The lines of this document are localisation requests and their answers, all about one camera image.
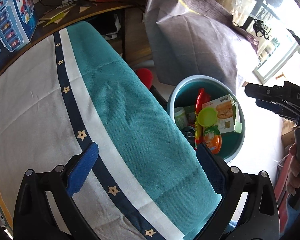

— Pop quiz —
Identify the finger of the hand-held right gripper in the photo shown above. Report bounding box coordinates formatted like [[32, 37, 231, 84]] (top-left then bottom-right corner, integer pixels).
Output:
[[255, 99, 299, 124], [244, 82, 285, 103]]

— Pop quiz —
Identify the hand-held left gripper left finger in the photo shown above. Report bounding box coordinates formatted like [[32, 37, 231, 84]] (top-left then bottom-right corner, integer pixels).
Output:
[[12, 142, 99, 240]]

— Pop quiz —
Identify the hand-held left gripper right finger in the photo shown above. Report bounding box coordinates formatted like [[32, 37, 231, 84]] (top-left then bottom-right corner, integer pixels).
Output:
[[196, 144, 280, 240]]

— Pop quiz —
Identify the orange carrot shaped toy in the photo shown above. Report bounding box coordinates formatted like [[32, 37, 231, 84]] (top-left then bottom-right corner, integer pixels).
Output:
[[202, 125, 222, 155]]

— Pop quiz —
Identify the green cardboard box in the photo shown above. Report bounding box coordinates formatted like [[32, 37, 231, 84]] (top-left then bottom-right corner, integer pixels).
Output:
[[202, 94, 242, 134]]

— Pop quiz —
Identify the orange snack packet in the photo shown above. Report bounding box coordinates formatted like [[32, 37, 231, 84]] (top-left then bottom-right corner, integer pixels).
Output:
[[194, 88, 212, 150]]

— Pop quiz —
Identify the pale green plastic jar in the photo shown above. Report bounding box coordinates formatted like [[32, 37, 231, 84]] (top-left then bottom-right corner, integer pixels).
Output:
[[174, 107, 188, 128]]

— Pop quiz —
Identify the blue plastic trash bin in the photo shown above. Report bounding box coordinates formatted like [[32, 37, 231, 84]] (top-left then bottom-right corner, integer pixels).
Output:
[[167, 75, 246, 164]]

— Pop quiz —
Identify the person's right hand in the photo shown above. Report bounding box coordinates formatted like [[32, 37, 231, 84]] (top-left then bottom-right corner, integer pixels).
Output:
[[286, 144, 300, 195]]

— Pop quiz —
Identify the brown cardboard box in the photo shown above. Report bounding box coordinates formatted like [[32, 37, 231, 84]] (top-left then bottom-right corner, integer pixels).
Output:
[[281, 120, 297, 148]]

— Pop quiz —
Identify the red fabric item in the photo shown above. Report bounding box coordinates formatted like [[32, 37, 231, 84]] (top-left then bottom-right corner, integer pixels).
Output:
[[275, 155, 290, 205]]

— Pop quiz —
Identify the teal striped star blanket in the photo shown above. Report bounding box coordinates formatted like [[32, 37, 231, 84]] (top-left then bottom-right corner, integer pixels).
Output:
[[0, 21, 222, 240]]

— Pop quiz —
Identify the large grey woven bag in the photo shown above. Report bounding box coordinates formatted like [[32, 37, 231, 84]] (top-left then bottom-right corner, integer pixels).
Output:
[[144, 0, 259, 90]]

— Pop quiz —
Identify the red plush ball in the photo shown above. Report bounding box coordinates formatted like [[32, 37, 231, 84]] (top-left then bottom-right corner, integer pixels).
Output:
[[136, 68, 154, 89]]

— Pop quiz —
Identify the black and white cloth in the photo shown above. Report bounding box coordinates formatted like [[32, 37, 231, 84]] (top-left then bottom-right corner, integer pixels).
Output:
[[100, 14, 122, 40]]

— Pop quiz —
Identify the yellow paper sheet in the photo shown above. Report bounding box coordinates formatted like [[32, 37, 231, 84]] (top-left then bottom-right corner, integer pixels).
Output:
[[39, 6, 72, 27]]

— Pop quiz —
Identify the brown wooden desk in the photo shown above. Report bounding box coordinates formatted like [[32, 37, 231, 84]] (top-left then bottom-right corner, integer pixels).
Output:
[[0, 0, 145, 85]]

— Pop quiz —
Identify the large blue toy box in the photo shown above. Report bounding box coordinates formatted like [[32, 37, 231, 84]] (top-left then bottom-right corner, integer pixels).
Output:
[[0, 0, 38, 73]]

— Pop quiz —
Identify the white picture frame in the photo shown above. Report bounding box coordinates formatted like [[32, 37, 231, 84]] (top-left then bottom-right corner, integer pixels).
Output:
[[252, 37, 300, 84]]

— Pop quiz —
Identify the bundle of black cables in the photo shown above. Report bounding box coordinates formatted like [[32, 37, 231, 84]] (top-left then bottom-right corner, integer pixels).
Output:
[[252, 19, 270, 40]]

